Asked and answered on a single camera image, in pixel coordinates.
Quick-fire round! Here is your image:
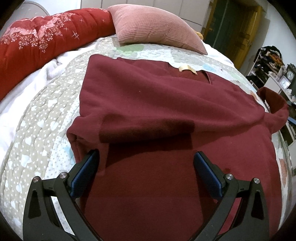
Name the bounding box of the dark red sweater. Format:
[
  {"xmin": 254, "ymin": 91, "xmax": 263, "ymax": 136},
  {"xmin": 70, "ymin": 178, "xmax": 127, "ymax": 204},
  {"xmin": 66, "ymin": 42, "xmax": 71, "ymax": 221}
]
[{"xmin": 67, "ymin": 55, "xmax": 289, "ymax": 240}]

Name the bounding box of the patchwork heart quilt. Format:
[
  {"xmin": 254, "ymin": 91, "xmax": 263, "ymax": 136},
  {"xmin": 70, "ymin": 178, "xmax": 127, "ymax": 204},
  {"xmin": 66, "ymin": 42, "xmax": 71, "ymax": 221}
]
[{"xmin": 0, "ymin": 34, "xmax": 293, "ymax": 239}]

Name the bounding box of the white fleece blanket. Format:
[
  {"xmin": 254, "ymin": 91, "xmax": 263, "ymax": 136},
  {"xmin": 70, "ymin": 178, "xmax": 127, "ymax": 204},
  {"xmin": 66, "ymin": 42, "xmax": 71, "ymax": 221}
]
[{"xmin": 0, "ymin": 49, "xmax": 82, "ymax": 114}]

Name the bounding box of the cluttered white shelf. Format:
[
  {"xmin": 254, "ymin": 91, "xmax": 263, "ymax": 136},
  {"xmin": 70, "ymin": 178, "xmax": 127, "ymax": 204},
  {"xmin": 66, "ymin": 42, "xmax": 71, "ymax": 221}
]
[{"xmin": 246, "ymin": 46, "xmax": 295, "ymax": 146}]

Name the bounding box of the red floral comforter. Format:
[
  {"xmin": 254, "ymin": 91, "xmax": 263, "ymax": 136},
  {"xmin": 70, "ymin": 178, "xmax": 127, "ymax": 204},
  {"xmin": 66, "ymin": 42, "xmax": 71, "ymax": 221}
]
[{"xmin": 1, "ymin": 8, "xmax": 115, "ymax": 99}]

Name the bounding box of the wooden door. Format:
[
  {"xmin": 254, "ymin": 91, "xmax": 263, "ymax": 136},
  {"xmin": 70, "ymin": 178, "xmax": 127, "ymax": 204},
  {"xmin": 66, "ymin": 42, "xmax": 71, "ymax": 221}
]
[{"xmin": 202, "ymin": 1, "xmax": 263, "ymax": 69}]

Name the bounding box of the white headboard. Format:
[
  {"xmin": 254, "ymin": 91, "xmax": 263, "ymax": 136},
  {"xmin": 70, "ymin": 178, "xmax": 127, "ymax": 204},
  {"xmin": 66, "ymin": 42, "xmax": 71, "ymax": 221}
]
[{"xmin": 1, "ymin": 1, "xmax": 49, "ymax": 37}]

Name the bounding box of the pink corduroy pillow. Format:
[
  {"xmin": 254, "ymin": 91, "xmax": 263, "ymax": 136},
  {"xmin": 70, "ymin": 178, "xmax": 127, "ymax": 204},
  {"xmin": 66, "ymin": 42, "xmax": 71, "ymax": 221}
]
[{"xmin": 107, "ymin": 4, "xmax": 207, "ymax": 55}]

